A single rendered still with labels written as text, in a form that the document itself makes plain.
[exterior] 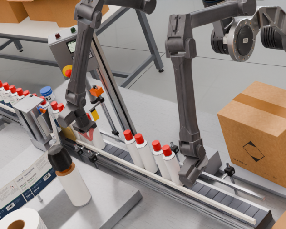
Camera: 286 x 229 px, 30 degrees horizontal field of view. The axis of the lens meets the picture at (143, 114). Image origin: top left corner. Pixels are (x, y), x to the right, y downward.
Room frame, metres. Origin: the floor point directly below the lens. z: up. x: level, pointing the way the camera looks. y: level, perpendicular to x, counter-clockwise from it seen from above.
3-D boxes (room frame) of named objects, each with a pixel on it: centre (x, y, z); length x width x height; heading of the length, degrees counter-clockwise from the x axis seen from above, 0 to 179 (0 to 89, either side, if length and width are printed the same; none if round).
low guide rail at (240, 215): (1.74, 0.06, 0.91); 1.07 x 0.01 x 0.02; 33
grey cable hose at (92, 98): (2.20, 0.19, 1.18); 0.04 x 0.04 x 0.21
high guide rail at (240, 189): (1.78, 0.00, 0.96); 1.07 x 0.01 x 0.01; 33
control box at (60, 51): (2.14, 0.18, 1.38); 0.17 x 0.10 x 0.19; 88
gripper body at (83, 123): (2.01, 0.26, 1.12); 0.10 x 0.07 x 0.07; 34
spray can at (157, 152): (1.71, 0.00, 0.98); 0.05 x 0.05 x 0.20
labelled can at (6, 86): (2.73, 0.66, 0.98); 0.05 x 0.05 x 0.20
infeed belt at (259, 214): (2.01, 0.19, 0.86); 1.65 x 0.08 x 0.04; 33
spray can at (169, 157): (1.65, -0.03, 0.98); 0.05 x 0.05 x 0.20
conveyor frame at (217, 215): (2.01, 0.19, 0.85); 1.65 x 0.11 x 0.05; 33
